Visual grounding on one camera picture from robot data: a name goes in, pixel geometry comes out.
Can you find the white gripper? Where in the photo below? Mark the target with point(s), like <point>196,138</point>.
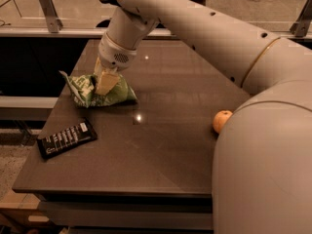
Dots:
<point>114,55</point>

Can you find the black office chair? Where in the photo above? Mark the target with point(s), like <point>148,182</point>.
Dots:
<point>104,23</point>

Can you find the green jalapeno chip bag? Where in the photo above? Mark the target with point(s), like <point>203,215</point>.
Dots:
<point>83,90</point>

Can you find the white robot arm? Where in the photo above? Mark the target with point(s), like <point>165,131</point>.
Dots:
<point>262,165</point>

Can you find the orange fruit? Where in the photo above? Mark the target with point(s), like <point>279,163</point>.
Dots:
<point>220,119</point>

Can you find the black rxbar chocolate bar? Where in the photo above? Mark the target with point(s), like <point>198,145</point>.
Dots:
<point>65,140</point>

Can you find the glass partition panel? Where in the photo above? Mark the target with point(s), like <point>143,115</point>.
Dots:
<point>273,15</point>

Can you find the wooden crate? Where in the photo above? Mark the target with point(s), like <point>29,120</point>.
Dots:
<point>20,213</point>

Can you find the left metal bracket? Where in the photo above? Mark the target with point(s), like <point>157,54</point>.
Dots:
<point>53,21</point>

